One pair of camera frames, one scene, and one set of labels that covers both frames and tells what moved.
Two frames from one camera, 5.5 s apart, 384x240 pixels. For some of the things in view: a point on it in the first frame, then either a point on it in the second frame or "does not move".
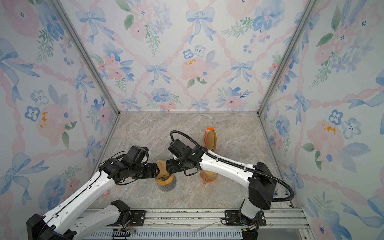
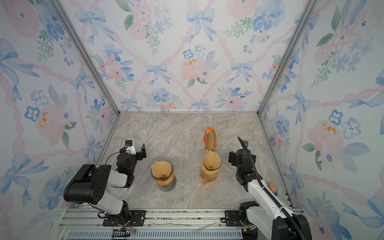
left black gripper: [152, 171] -> [140, 157]
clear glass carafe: [169, 187] does not move
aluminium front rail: [205, 224] does not move
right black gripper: [170, 166] -> [233, 158]
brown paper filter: [163, 172] does not move
